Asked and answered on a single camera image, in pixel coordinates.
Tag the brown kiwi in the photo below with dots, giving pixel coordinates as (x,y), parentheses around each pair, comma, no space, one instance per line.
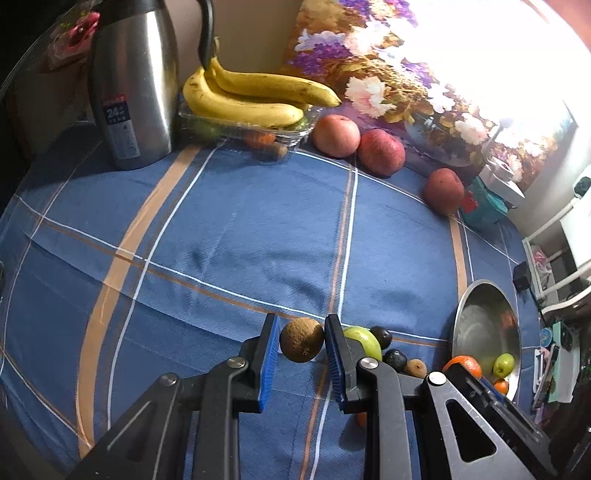
(302,339)
(416,368)

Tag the black power adapter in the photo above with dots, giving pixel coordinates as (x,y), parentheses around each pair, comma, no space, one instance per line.
(522,279)

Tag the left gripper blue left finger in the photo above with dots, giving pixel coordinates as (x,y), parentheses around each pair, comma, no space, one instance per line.
(149,441)

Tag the teal plastic box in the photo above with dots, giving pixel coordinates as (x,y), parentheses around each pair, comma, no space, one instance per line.
(481,208)

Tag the dark plum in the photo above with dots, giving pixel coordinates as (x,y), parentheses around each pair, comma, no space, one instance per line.
(383,336)
(396,359)

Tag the yellow banana bunch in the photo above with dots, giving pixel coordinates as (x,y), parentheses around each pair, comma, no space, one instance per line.
(272,101)

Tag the orange mandarin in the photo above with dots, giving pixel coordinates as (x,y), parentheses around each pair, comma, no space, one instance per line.
(361,419)
(468,362)

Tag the blue plaid tablecloth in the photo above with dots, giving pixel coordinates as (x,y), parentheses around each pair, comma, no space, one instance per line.
(113,278)

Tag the large steel bowl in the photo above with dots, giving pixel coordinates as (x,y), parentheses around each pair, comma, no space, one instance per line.
(485,327)

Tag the stainless steel thermos jug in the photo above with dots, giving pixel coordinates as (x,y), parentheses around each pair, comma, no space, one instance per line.
(133,81)

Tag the pink apple left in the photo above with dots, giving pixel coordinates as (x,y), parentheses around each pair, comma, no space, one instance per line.
(336,136)

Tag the dark red apple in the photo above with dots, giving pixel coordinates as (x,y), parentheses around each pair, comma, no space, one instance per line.
(444,192)

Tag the floral painting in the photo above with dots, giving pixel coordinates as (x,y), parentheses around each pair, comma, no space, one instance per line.
(460,81)

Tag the green apple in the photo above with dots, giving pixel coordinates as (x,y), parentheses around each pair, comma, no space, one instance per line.
(371,345)
(503,365)

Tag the teal book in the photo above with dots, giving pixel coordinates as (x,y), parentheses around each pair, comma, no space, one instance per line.
(566,367)

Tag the red apple middle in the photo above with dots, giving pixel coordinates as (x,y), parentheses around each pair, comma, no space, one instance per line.
(381,153)

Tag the clear plastic fruit tray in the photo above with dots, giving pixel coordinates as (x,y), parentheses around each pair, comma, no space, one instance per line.
(273,144)

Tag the green apple in bowl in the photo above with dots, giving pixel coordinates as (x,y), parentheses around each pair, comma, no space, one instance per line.
(503,365)

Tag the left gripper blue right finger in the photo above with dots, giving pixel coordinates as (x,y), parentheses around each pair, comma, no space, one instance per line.
(417,425)

